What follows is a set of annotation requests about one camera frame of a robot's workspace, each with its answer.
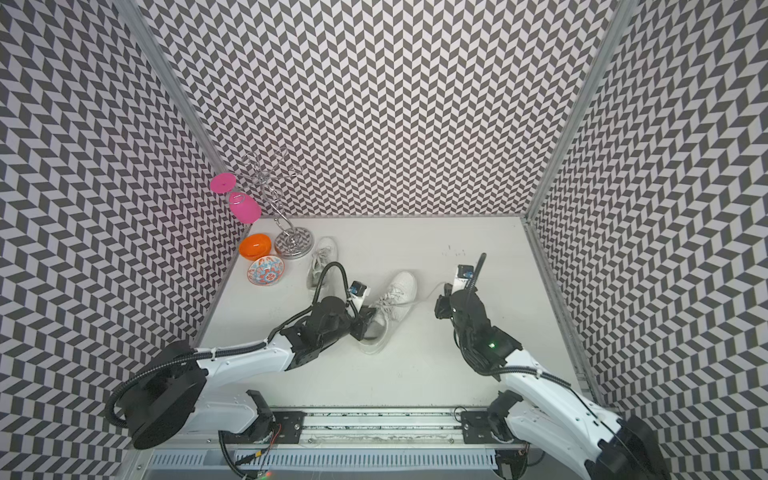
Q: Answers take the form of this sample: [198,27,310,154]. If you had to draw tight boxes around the white sneaker one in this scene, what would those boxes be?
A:
[306,237,338,298]
[360,271,418,355]

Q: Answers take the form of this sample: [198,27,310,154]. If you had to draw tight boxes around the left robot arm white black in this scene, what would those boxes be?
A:
[104,281,374,450]

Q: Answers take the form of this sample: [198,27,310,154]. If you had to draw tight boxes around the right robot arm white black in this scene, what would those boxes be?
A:
[434,259,671,479]

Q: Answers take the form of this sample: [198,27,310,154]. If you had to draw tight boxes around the patterned floral bowl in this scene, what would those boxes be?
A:
[246,255,286,286]

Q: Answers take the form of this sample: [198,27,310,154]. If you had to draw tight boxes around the orange bowl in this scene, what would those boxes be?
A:
[238,233,272,262]

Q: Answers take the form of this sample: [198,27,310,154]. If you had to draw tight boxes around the pink wine glass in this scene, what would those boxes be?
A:
[209,172,262,224]

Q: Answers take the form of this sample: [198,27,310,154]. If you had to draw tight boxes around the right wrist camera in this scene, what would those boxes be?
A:
[452,264,475,293]

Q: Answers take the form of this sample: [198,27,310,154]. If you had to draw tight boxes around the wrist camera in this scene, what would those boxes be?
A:
[452,264,475,293]
[348,281,370,311]

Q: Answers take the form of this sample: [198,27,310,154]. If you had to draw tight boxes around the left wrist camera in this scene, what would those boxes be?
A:
[348,281,370,311]

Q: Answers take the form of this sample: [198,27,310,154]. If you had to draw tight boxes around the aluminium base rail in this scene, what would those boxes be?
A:
[128,406,637,451]

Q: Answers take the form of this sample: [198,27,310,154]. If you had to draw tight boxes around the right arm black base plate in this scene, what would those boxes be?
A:
[454,410,527,447]

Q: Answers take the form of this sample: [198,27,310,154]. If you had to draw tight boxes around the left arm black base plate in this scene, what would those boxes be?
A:
[223,410,307,445]

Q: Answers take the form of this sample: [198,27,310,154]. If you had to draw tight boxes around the silver wire glass rack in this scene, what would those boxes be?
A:
[245,152,314,260]

